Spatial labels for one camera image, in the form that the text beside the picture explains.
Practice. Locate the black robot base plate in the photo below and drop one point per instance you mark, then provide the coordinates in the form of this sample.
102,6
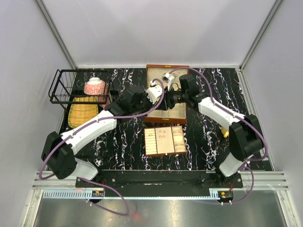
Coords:
157,183

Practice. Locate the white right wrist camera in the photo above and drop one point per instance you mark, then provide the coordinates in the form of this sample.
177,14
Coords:
169,78

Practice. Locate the pink patterned ceramic bowl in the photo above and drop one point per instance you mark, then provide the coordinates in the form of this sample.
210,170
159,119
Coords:
94,87

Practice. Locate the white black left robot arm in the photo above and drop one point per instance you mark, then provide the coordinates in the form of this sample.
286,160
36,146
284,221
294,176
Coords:
60,149

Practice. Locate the brown leather jewelry box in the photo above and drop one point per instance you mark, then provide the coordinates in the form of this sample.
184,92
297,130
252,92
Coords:
176,115

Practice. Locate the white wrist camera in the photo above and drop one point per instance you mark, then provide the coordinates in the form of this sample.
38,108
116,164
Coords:
154,91
169,78

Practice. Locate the brown jewelry tray insert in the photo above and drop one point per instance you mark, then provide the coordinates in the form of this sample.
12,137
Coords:
163,141

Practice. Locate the black wire dish rack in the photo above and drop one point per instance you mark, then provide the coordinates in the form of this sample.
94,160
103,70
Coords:
68,84

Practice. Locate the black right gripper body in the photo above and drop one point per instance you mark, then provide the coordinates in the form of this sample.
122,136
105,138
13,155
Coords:
171,98

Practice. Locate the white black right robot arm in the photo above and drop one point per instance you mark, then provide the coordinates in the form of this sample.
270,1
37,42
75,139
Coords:
245,135

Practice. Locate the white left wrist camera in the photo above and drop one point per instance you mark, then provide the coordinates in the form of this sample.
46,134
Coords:
154,91

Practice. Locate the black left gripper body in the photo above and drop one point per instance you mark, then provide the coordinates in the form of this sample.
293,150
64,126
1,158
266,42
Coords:
145,105

